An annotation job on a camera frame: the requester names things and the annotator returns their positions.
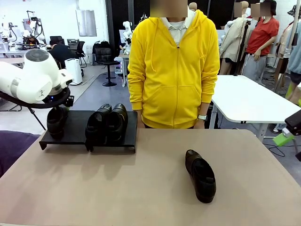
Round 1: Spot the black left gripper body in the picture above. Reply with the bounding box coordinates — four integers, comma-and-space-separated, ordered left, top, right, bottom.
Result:
54, 97, 70, 111

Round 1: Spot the black loafer with metal bit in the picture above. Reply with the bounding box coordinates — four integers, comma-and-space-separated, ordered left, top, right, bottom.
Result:
46, 107, 69, 140

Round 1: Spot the black smooth leather shoe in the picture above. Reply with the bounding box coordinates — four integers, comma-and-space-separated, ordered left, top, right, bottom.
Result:
85, 103, 112, 145

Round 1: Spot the black perforated buckle-strap shoe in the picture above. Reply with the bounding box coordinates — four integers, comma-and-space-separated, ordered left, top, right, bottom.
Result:
106, 103, 129, 143

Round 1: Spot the black plain slip-on shoe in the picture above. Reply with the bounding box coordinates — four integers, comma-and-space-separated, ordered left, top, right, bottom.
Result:
185, 149, 216, 204

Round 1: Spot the person's left forearm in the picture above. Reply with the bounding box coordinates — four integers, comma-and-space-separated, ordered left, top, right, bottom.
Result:
199, 68, 221, 117

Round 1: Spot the person's right forearm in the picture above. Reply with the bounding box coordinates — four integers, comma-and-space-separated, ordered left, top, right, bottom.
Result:
127, 68, 144, 111

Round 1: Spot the black tripod leg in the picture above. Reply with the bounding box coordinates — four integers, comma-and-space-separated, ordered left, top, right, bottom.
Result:
27, 106, 47, 131

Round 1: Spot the white air purifier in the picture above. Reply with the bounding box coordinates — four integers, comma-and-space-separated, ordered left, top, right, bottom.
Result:
64, 58, 83, 86

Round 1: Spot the seated person in black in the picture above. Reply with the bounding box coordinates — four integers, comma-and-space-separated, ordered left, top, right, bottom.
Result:
48, 39, 76, 70

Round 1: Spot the white table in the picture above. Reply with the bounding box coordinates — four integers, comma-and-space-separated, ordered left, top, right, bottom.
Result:
210, 74, 301, 143

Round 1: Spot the black mesh office chair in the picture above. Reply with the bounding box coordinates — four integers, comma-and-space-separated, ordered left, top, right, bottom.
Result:
75, 41, 88, 67

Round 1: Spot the black padded office chair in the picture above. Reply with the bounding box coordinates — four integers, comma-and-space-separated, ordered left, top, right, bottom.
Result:
93, 47, 121, 87

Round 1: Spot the dark purple cloth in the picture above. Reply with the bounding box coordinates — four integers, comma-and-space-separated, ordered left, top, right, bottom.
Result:
0, 130, 44, 180

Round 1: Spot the small white robot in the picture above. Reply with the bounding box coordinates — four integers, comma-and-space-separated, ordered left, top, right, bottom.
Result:
121, 20, 133, 53

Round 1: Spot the person in yellow hoodie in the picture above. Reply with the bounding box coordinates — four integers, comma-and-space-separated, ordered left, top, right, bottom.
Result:
127, 0, 221, 129

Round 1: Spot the grey wall panel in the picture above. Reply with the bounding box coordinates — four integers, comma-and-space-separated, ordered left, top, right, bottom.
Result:
75, 9, 97, 37

